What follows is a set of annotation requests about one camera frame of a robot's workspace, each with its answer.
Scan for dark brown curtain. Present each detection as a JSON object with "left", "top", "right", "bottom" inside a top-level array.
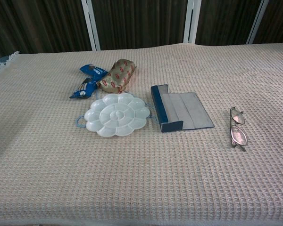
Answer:
[{"left": 0, "top": 0, "right": 283, "bottom": 62}]

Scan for blue cookie packet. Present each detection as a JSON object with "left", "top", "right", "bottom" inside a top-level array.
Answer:
[
  {"left": 79, "top": 63, "right": 109, "bottom": 80},
  {"left": 69, "top": 77, "right": 100, "bottom": 99}
]

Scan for beige waffle weave cloth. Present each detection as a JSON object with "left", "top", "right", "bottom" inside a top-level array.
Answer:
[{"left": 0, "top": 43, "right": 283, "bottom": 226}]

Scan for light blue string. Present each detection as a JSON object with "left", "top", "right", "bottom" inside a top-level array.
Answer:
[{"left": 75, "top": 89, "right": 161, "bottom": 129}]

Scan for white frame post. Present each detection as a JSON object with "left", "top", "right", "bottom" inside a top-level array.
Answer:
[
  {"left": 246, "top": 0, "right": 269, "bottom": 45},
  {"left": 81, "top": 0, "right": 101, "bottom": 51},
  {"left": 183, "top": 0, "right": 202, "bottom": 45}
]

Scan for grey blue-edged pouch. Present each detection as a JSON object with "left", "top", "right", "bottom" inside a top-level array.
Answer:
[{"left": 150, "top": 84, "right": 215, "bottom": 133}]

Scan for white flower paint palette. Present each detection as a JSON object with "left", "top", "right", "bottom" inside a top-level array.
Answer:
[{"left": 83, "top": 92, "right": 150, "bottom": 137}]

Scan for gold red-print snack packet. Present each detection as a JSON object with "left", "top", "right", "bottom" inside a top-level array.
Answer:
[{"left": 96, "top": 58, "right": 137, "bottom": 95}]

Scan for metal frame eyeglasses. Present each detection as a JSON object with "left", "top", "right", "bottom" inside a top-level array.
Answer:
[{"left": 229, "top": 107, "right": 248, "bottom": 153}]

